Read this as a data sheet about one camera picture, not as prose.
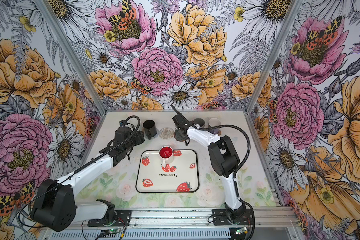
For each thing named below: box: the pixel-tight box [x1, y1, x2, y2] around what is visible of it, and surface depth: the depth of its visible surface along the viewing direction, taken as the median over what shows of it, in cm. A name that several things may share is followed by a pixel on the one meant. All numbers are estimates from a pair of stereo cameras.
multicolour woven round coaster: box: [159, 127, 175, 140], surface depth 110 cm
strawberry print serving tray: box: [135, 149, 200, 193], surface depth 91 cm
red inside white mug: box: [159, 146, 174, 168], surface depth 91 cm
